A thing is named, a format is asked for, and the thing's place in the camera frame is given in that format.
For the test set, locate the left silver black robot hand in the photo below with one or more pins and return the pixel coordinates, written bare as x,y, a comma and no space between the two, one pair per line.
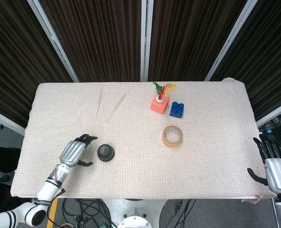
71,152

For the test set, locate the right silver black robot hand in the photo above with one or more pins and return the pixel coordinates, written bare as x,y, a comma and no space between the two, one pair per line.
279,173

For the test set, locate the black round object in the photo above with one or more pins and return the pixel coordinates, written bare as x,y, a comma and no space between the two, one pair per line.
104,152

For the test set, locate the black round dice tray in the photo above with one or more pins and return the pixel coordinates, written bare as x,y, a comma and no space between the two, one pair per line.
106,160

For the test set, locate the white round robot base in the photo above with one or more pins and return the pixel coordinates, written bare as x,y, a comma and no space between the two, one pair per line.
133,213

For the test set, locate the black equipment with green lights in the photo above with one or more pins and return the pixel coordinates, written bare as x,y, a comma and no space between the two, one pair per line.
277,134

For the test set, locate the clear plastic straw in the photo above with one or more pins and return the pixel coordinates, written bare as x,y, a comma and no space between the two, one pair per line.
117,107

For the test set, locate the yellow floor tape strip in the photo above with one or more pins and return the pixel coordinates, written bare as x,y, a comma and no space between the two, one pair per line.
51,213

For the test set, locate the person in black clothing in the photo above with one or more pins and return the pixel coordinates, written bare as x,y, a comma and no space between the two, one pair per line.
0,156

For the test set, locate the beige waffle tablecloth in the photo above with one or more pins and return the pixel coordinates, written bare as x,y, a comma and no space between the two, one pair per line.
140,171

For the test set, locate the yellowish packing tape roll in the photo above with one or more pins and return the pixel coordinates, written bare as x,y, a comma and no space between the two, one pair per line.
165,139

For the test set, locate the orange foam block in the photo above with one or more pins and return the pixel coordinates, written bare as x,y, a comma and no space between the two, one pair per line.
158,108

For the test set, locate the colourful feather shuttlecock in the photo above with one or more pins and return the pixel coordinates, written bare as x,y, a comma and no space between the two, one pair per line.
159,98

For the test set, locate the dark pleated partition panel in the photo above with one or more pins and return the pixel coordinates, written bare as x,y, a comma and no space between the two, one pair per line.
268,59
95,40
190,35
16,59

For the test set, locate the blue building brick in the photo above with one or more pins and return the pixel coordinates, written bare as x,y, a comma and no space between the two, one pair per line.
176,110

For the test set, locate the aluminium partition rail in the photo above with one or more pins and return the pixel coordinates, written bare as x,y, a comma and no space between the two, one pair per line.
273,114
7,121

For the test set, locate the aluminium partition post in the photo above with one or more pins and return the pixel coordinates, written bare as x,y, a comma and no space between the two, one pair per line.
54,40
230,40
146,40

